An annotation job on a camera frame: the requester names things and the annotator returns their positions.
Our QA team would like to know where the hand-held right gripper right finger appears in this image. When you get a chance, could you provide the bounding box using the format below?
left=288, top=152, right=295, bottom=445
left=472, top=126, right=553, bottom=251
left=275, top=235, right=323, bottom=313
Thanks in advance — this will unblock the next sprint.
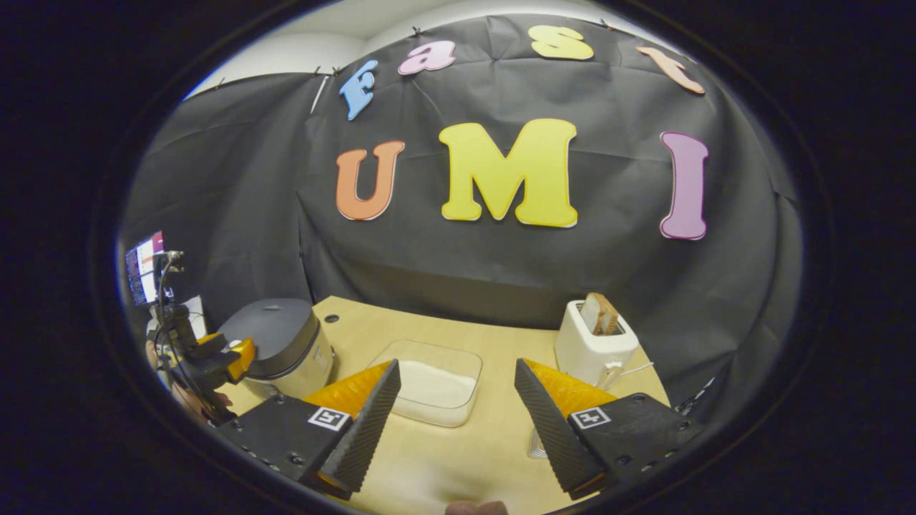
left=513, top=357, right=706, bottom=502

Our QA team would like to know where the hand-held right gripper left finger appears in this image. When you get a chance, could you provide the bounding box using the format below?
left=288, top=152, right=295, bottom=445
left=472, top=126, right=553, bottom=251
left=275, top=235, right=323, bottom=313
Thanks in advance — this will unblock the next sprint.
left=214, top=359, right=402, bottom=501

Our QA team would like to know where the computer monitor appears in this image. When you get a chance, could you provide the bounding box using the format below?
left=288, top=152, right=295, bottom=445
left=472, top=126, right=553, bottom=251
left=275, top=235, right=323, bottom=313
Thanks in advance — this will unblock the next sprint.
left=125, top=230, right=166, bottom=308

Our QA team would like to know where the clear box of white rice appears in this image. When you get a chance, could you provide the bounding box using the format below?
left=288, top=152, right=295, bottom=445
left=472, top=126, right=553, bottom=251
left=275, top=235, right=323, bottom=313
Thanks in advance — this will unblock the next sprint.
left=366, top=339, right=484, bottom=428

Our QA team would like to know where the dark grey rice cooker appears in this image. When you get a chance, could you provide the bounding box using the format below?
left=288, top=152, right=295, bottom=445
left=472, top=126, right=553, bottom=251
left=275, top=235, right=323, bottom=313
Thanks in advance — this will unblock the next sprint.
left=218, top=298, right=336, bottom=401

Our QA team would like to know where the dark metal stand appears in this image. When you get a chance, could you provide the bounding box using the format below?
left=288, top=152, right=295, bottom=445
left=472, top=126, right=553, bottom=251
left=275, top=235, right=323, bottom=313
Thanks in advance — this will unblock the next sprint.
left=676, top=375, right=717, bottom=417

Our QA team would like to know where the white toaster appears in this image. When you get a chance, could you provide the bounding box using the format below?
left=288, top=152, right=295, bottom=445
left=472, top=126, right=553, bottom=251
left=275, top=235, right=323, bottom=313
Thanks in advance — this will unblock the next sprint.
left=554, top=300, right=640, bottom=391

